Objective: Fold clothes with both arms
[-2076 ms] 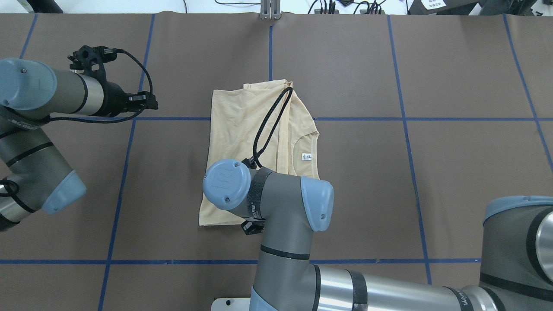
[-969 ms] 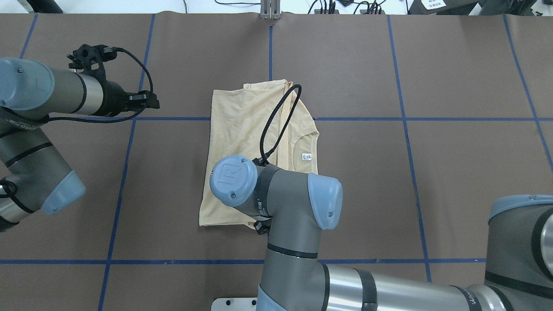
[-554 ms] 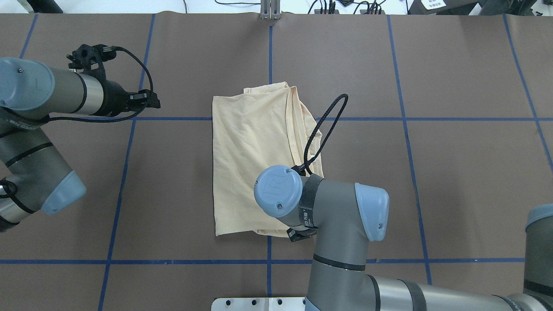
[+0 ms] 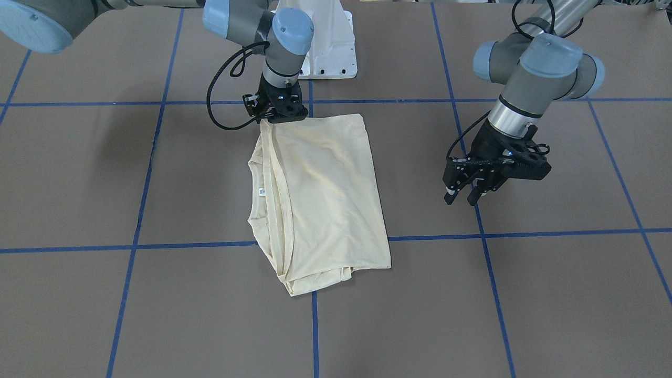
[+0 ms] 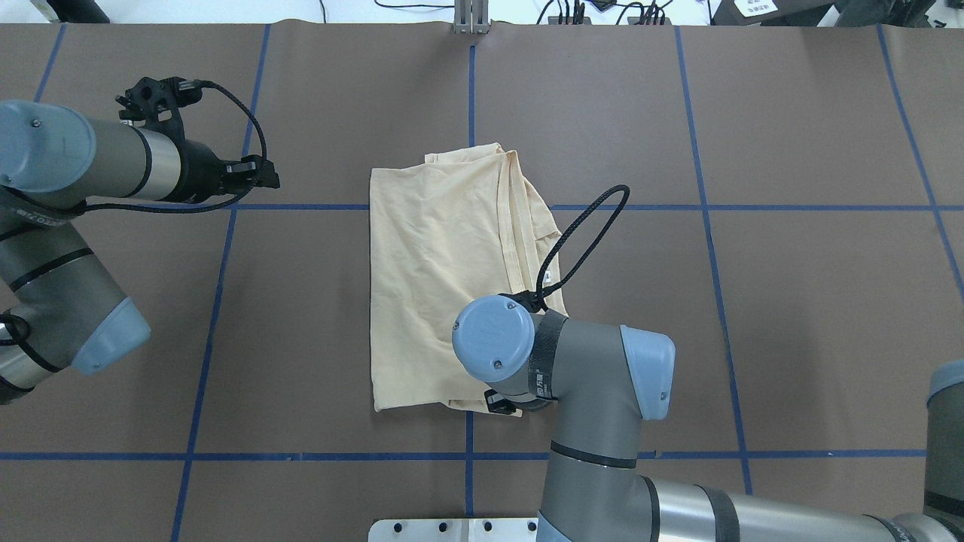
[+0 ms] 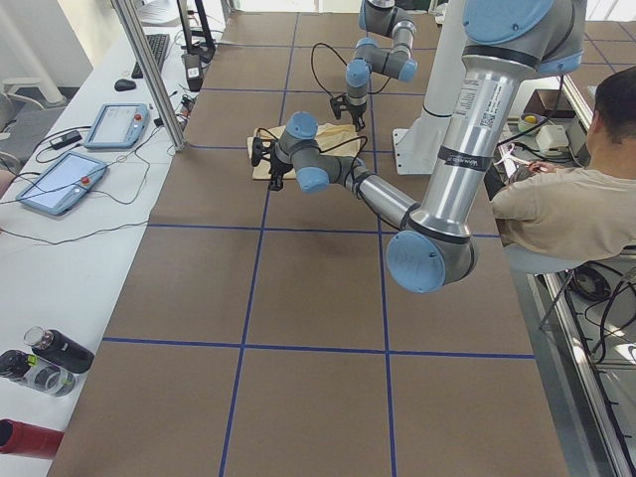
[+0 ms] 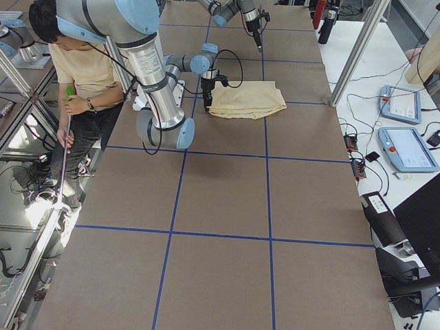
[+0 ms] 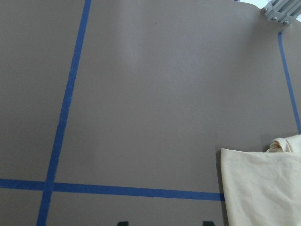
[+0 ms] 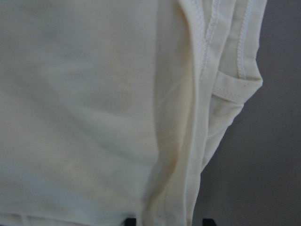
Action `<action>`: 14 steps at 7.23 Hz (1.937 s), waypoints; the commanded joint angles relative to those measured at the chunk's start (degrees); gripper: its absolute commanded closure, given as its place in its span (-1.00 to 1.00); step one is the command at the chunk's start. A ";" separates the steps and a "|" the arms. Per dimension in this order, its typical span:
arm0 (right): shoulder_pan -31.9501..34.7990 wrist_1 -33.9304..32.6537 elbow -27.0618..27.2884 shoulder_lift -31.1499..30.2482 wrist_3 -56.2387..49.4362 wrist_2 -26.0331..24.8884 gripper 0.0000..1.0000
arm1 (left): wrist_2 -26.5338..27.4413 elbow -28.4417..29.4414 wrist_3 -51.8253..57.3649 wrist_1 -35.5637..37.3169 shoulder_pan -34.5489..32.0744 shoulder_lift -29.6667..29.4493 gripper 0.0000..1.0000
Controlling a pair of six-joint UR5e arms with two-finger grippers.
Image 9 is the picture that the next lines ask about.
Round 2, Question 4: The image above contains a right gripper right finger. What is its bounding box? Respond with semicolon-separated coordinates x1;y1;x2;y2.
202;218;217;226

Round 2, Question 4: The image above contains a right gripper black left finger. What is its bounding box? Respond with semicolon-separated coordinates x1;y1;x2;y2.
124;219;137;226

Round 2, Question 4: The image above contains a beige long-sleeve printed shirt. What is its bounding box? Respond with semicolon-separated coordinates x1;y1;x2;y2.
0;0;267;226

